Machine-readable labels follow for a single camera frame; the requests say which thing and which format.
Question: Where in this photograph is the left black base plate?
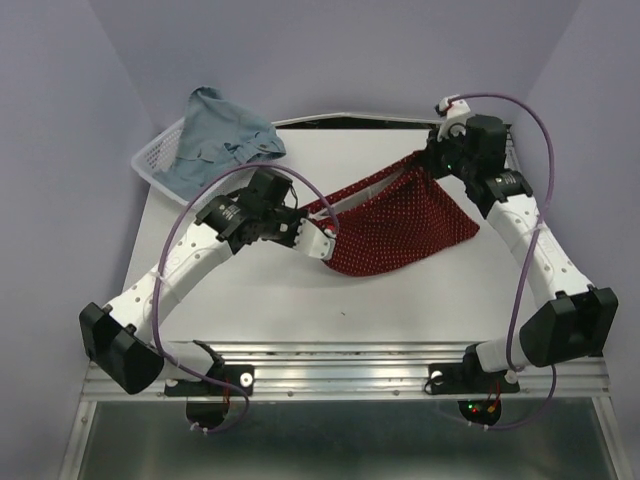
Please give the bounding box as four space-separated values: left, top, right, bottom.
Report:
164 364 255 397

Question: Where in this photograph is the red polka dot skirt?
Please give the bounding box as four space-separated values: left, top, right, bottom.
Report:
325 151 480 277

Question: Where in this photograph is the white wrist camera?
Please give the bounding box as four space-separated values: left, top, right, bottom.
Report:
435 96 472 141
292 219 337 261

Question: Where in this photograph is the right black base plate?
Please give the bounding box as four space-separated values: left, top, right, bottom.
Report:
423 363 521 395

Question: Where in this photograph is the white plastic basket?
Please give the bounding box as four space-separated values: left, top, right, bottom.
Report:
131 118 250 209

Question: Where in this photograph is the aluminium frame rail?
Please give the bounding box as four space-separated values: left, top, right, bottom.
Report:
58 114 621 480

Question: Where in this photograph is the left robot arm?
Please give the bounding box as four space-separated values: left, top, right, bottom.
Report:
79 164 307 395

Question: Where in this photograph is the light blue denim skirt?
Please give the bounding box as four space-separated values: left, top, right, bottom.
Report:
153 86 286 201

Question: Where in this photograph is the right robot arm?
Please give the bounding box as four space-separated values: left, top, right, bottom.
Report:
422 110 619 390

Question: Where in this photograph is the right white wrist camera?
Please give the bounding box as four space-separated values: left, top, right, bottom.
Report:
435 96 472 141

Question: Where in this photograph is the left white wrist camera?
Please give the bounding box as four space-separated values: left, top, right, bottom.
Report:
292 219 337 261

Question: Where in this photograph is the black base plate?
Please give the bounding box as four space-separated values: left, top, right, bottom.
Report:
423 363 521 395
164 364 255 397

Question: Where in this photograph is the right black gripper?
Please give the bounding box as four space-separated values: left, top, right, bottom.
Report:
420 123 478 182

